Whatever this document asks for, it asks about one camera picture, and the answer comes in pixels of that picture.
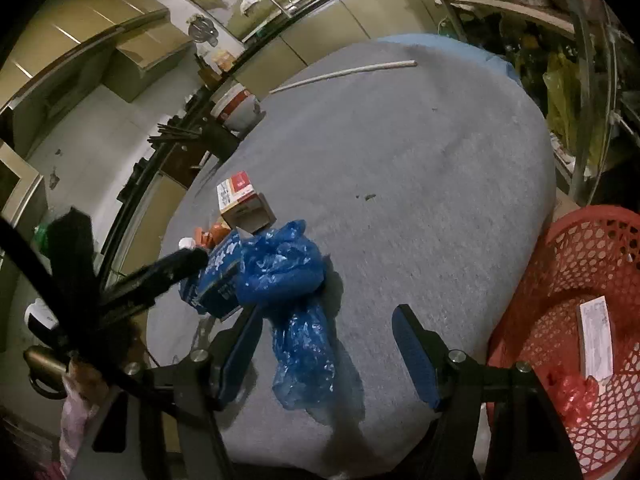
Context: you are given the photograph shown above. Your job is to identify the white stick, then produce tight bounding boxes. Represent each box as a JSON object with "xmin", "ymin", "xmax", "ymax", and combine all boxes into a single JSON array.
[{"xmin": 270, "ymin": 60, "xmax": 417, "ymax": 95}]

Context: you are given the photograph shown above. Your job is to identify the range hood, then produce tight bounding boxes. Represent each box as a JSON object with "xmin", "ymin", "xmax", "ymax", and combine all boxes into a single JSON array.
[{"xmin": 0, "ymin": 9, "xmax": 171, "ymax": 113}]

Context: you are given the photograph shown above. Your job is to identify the blue carton box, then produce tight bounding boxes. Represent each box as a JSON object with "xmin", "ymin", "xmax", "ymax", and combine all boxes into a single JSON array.
[{"xmin": 180, "ymin": 230, "xmax": 246, "ymax": 321}]

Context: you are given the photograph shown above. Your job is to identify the metal faucet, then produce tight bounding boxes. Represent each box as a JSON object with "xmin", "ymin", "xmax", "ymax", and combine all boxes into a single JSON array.
[{"xmin": 241, "ymin": 0, "xmax": 301, "ymax": 20}]

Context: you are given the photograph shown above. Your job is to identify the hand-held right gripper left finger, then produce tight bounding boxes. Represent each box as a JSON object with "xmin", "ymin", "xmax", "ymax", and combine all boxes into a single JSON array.
[{"xmin": 70, "ymin": 304, "xmax": 265, "ymax": 480}]

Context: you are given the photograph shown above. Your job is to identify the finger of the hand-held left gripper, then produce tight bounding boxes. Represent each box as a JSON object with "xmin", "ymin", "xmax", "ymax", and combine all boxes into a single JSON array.
[
  {"xmin": 97, "ymin": 292, "xmax": 166, "ymax": 323},
  {"xmin": 107, "ymin": 249, "xmax": 209, "ymax": 303}
]

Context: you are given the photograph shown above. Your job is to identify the orange packet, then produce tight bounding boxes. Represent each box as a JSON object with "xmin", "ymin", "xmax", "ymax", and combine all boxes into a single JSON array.
[{"xmin": 207, "ymin": 49, "xmax": 234, "ymax": 74}]

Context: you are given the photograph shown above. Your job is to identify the beige upper cabinets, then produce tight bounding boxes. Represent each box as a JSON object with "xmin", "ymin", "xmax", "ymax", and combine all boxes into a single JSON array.
[{"xmin": 10, "ymin": 0, "xmax": 193, "ymax": 103}]

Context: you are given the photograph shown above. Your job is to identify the cardboard box with red label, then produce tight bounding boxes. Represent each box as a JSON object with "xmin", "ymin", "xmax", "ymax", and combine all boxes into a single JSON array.
[{"xmin": 216, "ymin": 171, "xmax": 277, "ymax": 235}]

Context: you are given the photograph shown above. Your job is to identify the yellow plastic bag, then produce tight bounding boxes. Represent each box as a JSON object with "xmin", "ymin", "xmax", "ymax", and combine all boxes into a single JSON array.
[{"xmin": 542, "ymin": 52, "xmax": 601, "ymax": 171}]

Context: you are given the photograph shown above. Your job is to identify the hanging round metal utensil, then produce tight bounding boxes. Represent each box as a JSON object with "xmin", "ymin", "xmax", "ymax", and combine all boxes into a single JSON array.
[{"xmin": 187, "ymin": 14, "xmax": 219, "ymax": 44}]

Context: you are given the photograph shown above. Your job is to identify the person's left forearm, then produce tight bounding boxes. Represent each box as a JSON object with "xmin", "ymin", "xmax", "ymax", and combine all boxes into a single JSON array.
[{"xmin": 59, "ymin": 355, "xmax": 108, "ymax": 480}]

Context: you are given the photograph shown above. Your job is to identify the blue plastic bag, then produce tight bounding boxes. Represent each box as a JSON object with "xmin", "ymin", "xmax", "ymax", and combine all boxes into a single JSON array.
[{"xmin": 240, "ymin": 219, "xmax": 337, "ymax": 411}]

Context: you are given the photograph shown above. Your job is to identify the grey table cover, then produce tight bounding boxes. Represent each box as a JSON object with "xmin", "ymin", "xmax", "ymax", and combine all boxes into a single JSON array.
[{"xmin": 145, "ymin": 35, "xmax": 558, "ymax": 478}]

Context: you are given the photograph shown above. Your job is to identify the red plastic bag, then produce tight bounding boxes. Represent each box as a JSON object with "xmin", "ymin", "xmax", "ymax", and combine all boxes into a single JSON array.
[{"xmin": 547, "ymin": 364, "xmax": 601, "ymax": 426}]

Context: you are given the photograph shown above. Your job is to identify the white bucket with red print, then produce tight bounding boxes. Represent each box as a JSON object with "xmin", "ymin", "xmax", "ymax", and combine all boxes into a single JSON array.
[{"xmin": 210, "ymin": 82, "xmax": 264, "ymax": 136}]

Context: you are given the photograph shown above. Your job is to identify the white box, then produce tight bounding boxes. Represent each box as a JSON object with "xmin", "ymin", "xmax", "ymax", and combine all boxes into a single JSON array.
[{"xmin": 576, "ymin": 296, "xmax": 615, "ymax": 381}]

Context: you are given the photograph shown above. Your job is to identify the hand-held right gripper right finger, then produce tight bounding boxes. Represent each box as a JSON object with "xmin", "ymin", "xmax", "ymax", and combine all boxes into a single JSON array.
[{"xmin": 391, "ymin": 304, "xmax": 586, "ymax": 480}]

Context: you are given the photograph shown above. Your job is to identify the red plastic basket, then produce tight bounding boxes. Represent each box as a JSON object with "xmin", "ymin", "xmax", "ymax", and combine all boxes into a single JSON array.
[{"xmin": 486, "ymin": 205, "xmax": 640, "ymax": 480}]

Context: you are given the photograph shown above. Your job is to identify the metal shelf rack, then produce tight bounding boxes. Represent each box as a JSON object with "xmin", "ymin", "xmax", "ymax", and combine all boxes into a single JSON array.
[{"xmin": 440, "ymin": 0, "xmax": 638, "ymax": 201}]

